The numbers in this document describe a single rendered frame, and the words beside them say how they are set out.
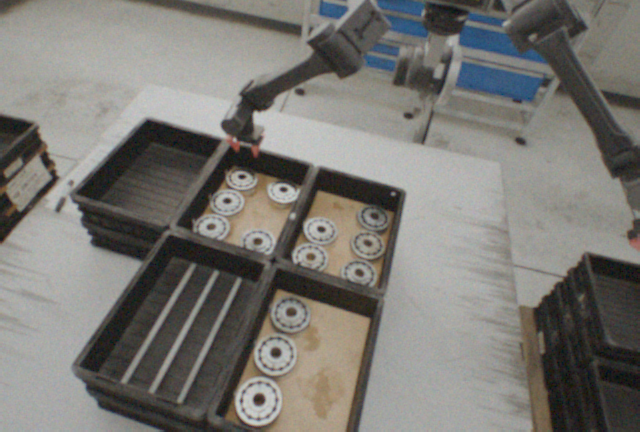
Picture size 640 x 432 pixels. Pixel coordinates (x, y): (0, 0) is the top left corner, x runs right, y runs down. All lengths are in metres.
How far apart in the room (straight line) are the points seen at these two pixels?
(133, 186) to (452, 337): 1.08
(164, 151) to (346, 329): 0.86
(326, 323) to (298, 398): 0.20
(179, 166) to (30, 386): 0.73
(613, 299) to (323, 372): 1.33
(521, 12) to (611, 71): 3.47
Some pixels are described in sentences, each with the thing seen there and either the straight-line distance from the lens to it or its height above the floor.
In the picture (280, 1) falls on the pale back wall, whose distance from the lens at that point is 4.09.
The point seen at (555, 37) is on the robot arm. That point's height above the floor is 1.55.
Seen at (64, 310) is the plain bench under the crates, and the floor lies 0.70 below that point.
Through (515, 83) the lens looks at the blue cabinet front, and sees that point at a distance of 3.28.
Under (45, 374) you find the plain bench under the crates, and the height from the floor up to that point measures 0.70.
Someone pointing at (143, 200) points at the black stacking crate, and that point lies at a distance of 1.46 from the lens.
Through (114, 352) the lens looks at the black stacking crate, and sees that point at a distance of 1.20.
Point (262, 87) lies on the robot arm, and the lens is 1.15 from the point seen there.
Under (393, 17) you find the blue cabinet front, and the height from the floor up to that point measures 0.69.
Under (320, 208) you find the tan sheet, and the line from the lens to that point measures 1.42.
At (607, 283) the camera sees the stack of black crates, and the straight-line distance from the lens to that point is 2.17.
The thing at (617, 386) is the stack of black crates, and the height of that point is 0.38.
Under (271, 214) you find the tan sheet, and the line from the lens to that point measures 1.39.
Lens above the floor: 1.89
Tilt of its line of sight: 46 degrees down
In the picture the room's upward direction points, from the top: 10 degrees clockwise
